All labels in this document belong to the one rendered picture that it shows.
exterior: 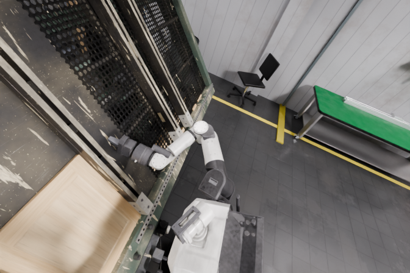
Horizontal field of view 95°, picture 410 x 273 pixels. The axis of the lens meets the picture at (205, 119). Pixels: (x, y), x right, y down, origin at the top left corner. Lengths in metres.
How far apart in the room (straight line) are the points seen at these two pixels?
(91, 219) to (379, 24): 4.00
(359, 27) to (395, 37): 0.51
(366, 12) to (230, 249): 3.65
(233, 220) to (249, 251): 0.10
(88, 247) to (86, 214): 0.13
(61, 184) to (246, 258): 0.69
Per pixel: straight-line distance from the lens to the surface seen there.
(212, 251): 0.71
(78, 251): 1.01
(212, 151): 0.88
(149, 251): 1.32
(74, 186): 0.94
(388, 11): 3.95
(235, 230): 0.73
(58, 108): 0.85
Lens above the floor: 2.03
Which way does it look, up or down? 42 degrees down
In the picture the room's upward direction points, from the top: 21 degrees clockwise
